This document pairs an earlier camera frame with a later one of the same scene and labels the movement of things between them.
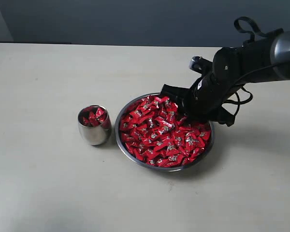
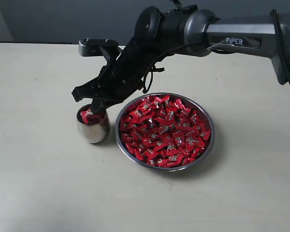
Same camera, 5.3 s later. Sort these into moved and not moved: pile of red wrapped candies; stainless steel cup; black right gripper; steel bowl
Moved: black right gripper
Not moved: pile of red wrapped candies; stainless steel cup; steel bowl
